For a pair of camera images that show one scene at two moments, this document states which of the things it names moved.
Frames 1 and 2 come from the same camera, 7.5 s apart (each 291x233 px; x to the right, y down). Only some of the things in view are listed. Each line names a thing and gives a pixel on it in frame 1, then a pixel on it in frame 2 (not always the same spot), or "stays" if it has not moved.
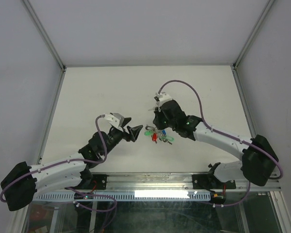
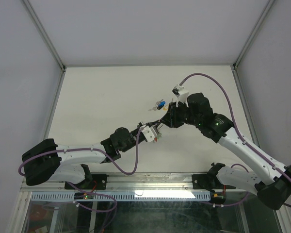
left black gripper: [133, 133] → [153, 124]
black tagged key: [152, 109] stays
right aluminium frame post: [264, 12] stays
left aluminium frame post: [44, 35] stays
